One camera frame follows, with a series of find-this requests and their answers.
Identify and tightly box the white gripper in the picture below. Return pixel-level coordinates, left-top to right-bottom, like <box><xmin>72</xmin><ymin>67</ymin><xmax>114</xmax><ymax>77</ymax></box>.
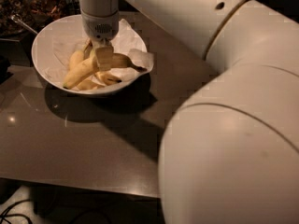
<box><xmin>81</xmin><ymin>12</ymin><xmax>119</xmax><ymax>71</ymax></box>

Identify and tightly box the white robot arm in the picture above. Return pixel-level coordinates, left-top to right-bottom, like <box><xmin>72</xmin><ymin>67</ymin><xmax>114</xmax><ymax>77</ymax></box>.
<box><xmin>79</xmin><ymin>0</ymin><xmax>299</xmax><ymax>224</ymax></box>

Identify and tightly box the green-stemmed yellow banana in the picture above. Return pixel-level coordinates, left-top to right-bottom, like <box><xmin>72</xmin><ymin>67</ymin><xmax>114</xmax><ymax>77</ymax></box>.
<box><xmin>90</xmin><ymin>49</ymin><xmax>121</xmax><ymax>86</ymax></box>

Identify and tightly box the white ceramic bowl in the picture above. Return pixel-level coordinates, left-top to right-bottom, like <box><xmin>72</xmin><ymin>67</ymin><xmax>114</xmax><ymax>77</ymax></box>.
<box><xmin>32</xmin><ymin>15</ymin><xmax>154</xmax><ymax>97</ymax></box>

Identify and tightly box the white paper liner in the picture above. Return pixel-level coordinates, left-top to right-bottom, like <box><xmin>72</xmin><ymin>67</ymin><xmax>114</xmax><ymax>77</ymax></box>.
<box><xmin>41</xmin><ymin>19</ymin><xmax>154</xmax><ymax>96</ymax></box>

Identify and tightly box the glass jar of nuts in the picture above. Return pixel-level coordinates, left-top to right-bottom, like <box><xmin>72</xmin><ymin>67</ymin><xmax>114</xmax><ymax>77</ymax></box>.
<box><xmin>0</xmin><ymin>0</ymin><xmax>35</xmax><ymax>37</ymax></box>

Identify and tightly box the metal scoop handle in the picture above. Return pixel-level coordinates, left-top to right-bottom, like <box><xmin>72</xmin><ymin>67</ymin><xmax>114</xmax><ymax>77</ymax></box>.
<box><xmin>10</xmin><ymin>15</ymin><xmax>38</xmax><ymax>35</ymax></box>

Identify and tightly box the black cable on floor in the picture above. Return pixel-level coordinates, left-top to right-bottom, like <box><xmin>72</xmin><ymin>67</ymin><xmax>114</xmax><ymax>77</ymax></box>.
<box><xmin>0</xmin><ymin>198</ymin><xmax>36</xmax><ymax>224</ymax></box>

